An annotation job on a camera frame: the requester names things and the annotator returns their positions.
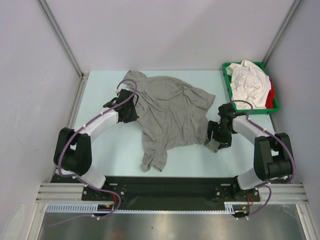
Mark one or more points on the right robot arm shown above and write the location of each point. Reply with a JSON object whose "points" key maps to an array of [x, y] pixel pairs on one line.
{"points": [[272, 157]]}

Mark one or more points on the white t-shirt in bin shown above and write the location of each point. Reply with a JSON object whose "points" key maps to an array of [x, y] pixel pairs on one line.
{"points": [[249, 85]]}

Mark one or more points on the red t-shirt in bin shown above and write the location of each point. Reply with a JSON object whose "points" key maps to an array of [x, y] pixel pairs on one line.
{"points": [[270, 97]]}

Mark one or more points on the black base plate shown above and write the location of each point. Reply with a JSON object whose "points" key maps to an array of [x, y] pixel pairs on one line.
{"points": [[179, 193]]}

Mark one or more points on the aluminium front rail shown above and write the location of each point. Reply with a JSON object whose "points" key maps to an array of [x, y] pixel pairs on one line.
{"points": [[73, 193]]}

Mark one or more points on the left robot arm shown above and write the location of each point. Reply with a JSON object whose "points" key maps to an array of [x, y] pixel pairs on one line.
{"points": [[73, 152]]}

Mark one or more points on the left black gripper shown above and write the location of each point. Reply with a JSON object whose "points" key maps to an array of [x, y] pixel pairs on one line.
{"points": [[133, 117]]}

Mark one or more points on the white cable duct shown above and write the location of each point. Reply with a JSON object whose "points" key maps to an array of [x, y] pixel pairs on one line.
{"points": [[106, 208]]}

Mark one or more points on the grey t-shirt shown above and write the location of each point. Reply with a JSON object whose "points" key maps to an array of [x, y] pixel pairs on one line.
{"points": [[171, 113]]}

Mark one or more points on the left aluminium corner post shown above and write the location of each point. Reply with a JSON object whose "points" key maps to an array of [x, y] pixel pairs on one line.
{"points": [[53, 23]]}

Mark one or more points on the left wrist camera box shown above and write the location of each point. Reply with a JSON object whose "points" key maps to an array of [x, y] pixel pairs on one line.
{"points": [[124, 99]]}

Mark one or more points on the aluminium corner post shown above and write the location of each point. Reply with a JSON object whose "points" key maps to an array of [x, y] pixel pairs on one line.
{"points": [[293, 9], [53, 23]]}

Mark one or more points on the right aluminium corner post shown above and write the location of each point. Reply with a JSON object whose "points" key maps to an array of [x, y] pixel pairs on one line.
{"points": [[293, 9]]}

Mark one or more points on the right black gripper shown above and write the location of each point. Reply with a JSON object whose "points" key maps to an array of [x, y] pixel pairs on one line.
{"points": [[212, 126]]}

